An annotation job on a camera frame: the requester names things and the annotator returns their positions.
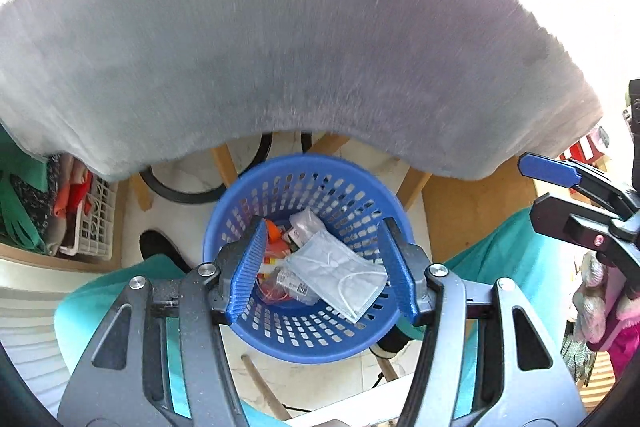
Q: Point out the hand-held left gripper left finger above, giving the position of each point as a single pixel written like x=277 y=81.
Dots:
x=247 y=272

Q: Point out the wooden stick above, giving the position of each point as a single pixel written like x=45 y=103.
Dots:
x=265 y=387

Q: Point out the green cloth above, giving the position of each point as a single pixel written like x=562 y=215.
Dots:
x=20 y=207

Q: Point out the person's black shoe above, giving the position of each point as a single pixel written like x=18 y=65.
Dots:
x=392 y=342
x=160 y=249

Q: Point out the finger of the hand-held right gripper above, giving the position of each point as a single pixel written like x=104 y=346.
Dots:
x=560 y=219
x=545 y=169

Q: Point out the person's right leg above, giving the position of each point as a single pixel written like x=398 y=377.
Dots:
x=500 y=242

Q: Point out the light blue face mask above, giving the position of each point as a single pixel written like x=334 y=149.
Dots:
x=330 y=272

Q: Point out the white plastic crate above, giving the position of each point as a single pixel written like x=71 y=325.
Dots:
x=97 y=227

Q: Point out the red box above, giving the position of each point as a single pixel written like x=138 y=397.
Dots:
x=585 y=149

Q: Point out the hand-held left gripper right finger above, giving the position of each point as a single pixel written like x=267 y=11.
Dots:
x=400 y=272

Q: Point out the grey plush blanket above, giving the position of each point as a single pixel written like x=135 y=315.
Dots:
x=300 y=32

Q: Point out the blue plastic basket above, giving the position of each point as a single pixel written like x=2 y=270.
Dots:
x=310 y=342

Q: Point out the small white wrapper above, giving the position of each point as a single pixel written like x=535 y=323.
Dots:
x=305 y=227

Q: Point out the pink fluffy garment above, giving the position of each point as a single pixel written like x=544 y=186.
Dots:
x=617 y=332

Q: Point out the labelled clear packet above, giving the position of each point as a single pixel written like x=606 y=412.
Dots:
x=297 y=284

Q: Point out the orange plastic piece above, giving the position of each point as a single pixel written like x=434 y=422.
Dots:
x=273 y=234

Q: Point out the orange red cloth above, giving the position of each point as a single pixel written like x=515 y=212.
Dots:
x=72 y=197

